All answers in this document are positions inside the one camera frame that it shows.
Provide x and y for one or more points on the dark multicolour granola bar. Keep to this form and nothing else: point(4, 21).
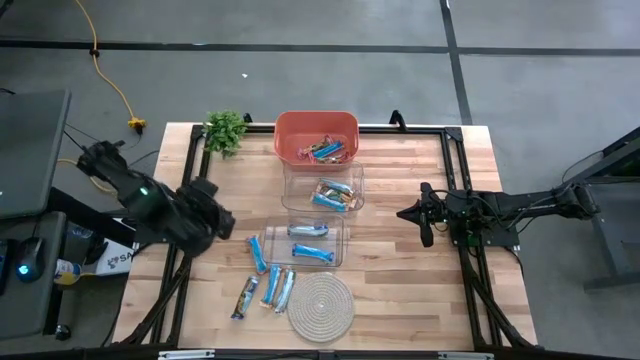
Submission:
point(245, 298)

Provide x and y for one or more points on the silver metal bracket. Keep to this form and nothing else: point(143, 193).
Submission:
point(465, 356)
point(185, 355)

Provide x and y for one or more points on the black metal desk frame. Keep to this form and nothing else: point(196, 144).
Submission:
point(599, 235)

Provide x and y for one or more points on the round woven beige mat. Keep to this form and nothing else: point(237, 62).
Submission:
point(321, 307)

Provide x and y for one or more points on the black table clamp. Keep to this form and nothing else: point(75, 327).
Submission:
point(246, 118)
point(397, 119)

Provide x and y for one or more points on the green artificial plant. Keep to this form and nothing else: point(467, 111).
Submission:
point(224, 132)

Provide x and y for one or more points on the black caster wheel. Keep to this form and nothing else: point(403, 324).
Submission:
point(62, 332)

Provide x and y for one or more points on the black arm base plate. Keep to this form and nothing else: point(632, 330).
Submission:
point(150, 236)
point(500, 240)

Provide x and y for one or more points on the light blue granola bar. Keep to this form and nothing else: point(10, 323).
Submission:
point(286, 291)

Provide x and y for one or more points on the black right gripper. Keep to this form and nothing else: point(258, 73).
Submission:
point(435, 212)

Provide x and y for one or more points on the brown orange granola bar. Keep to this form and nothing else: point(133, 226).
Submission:
point(346, 199)

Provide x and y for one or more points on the black computer mouse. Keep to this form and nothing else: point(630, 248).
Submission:
point(30, 257)

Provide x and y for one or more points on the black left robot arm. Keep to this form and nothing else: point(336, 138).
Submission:
point(135, 192)

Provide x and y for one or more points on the silver blue granola bar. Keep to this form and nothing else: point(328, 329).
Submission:
point(336, 185)

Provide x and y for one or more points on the salmon plastic basket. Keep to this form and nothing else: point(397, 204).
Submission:
point(300, 127)

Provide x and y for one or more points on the clear plastic bin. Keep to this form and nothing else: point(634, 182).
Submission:
point(300, 195)
point(277, 240)

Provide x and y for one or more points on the yellow white bottle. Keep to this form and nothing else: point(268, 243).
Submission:
point(67, 272)

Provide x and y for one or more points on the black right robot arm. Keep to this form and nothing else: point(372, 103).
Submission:
point(525, 202)

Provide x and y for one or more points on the dark grey laptop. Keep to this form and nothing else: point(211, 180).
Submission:
point(30, 150)

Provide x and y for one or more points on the white printed bag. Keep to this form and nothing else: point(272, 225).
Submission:
point(117, 260)

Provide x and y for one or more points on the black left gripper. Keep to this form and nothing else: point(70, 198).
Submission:
point(197, 220)

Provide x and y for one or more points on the dark grey side desk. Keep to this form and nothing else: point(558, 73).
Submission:
point(30, 310)

